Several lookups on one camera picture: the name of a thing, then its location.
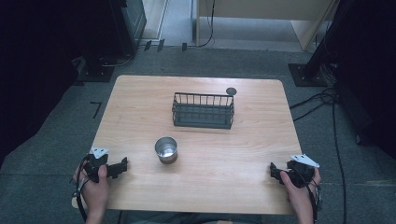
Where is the black wire basket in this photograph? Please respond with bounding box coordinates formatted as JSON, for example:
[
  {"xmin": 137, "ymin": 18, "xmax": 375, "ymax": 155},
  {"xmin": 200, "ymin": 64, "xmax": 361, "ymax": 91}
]
[{"xmin": 171, "ymin": 91, "xmax": 235, "ymax": 131}]

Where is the person's left hand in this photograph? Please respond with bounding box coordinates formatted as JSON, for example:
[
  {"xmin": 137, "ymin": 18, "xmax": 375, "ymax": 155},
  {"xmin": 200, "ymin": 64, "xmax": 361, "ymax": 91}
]
[{"xmin": 72, "ymin": 164, "xmax": 110, "ymax": 217}]

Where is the long black floor cable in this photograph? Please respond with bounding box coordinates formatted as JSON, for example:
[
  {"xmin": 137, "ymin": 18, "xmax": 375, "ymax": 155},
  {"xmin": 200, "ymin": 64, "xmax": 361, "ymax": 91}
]
[{"xmin": 332, "ymin": 92, "xmax": 348, "ymax": 224}]

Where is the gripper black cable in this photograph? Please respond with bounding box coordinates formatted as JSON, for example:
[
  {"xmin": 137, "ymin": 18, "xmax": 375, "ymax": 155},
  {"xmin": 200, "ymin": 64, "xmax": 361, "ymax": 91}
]
[
  {"xmin": 292, "ymin": 169, "xmax": 323, "ymax": 224},
  {"xmin": 72, "ymin": 153, "xmax": 94, "ymax": 223}
]

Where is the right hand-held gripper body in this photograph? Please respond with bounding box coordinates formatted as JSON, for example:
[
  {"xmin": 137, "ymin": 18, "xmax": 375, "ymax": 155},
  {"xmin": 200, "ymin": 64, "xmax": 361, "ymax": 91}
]
[{"xmin": 284, "ymin": 153, "xmax": 321, "ymax": 189}]

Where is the black hanging cable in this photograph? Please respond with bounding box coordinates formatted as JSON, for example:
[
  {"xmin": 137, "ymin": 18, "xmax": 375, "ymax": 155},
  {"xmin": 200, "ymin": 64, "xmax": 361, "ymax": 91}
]
[{"xmin": 196, "ymin": 0, "xmax": 217, "ymax": 49}]

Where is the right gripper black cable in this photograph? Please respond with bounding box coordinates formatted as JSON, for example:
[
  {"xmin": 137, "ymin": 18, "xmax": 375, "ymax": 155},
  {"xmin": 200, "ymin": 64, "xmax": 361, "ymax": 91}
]
[{"xmin": 292, "ymin": 169, "xmax": 323, "ymax": 224}]

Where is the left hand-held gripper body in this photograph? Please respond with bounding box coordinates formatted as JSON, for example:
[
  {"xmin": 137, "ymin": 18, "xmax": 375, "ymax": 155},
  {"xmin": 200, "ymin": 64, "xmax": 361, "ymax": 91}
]
[{"xmin": 82, "ymin": 147, "xmax": 117, "ymax": 184}]

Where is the dark stand base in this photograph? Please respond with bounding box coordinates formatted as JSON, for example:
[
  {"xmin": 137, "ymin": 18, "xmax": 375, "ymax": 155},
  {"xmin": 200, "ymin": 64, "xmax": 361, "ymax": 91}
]
[{"xmin": 77, "ymin": 55, "xmax": 116, "ymax": 84}]

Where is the black stand with base plate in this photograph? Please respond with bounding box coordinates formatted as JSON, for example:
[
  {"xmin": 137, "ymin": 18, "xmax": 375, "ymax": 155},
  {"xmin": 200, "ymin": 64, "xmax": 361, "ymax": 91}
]
[{"xmin": 288, "ymin": 0, "xmax": 353, "ymax": 88}]

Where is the light wooden cabinet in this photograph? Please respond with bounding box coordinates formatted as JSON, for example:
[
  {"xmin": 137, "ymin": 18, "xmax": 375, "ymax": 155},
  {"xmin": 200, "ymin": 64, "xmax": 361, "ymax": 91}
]
[{"xmin": 195, "ymin": 0, "xmax": 341, "ymax": 52}]

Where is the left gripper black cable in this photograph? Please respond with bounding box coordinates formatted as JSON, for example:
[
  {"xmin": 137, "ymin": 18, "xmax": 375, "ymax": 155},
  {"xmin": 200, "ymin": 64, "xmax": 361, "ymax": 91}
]
[{"xmin": 72, "ymin": 153, "xmax": 94, "ymax": 223}]

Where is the person's right hand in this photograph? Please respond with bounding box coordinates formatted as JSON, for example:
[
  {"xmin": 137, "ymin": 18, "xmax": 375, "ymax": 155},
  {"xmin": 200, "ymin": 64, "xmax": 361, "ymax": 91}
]
[{"xmin": 278, "ymin": 167, "xmax": 322, "ymax": 216}]

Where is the shiny metal cup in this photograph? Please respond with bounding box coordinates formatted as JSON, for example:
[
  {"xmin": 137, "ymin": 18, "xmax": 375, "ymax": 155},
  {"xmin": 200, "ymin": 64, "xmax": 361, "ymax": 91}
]
[{"xmin": 154, "ymin": 135, "xmax": 179, "ymax": 165}]

